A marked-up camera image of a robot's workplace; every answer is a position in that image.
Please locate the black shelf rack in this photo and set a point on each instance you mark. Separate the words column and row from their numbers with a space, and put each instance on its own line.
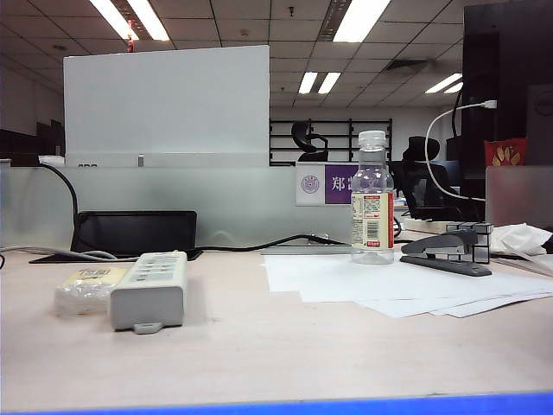
column 341, row 142

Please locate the plastic wrapped tissue pack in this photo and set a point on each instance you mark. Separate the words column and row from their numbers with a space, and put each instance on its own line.
column 80, row 291

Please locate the silver mirror cube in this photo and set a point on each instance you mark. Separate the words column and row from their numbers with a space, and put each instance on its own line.
column 483, row 246

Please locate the short frosted glass partition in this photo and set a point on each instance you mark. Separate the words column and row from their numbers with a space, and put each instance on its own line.
column 518, row 199

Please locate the clear plastic labelled bottle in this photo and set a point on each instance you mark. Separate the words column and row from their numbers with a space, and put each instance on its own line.
column 372, row 216

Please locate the red hanging ornament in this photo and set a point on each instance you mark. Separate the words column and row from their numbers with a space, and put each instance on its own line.
column 130, row 41

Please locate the crumpled white tissue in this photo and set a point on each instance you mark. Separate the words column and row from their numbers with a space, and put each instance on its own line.
column 518, row 240

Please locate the long frosted glass partition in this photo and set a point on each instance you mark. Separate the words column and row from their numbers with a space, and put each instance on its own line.
column 216, row 203

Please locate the black rectangular desk device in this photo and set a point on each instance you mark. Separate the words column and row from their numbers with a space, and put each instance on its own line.
column 134, row 231

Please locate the purple white name plate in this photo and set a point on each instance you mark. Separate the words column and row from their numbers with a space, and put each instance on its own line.
column 334, row 183

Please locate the grey stapler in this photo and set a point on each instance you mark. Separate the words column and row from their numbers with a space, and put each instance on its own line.
column 440, row 248

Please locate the tall black cabinet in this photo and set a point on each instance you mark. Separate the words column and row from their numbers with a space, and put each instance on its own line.
column 510, row 65

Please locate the dark office cabinet row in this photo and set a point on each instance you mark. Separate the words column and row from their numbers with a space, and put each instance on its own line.
column 47, row 138

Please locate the white paper sheet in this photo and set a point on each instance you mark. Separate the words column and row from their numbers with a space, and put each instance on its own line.
column 328, row 276
column 389, row 309
column 458, row 312

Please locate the red gold gift bag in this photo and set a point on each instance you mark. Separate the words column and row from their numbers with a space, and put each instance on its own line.
column 505, row 153

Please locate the cream white power strip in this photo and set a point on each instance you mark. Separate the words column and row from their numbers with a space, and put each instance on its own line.
column 147, row 298

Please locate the black chair with headrest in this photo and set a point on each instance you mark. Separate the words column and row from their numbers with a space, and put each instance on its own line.
column 309, row 138

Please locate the person in dark clothes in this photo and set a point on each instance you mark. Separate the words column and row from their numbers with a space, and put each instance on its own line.
column 423, row 194

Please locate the fluorescent ceiling light panel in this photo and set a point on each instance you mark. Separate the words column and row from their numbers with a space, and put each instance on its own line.
column 445, row 83
column 308, row 83
column 329, row 83
column 149, row 19
column 360, row 19
column 113, row 19

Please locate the white upright board panel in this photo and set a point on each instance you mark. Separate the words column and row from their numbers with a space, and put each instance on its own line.
column 166, row 104

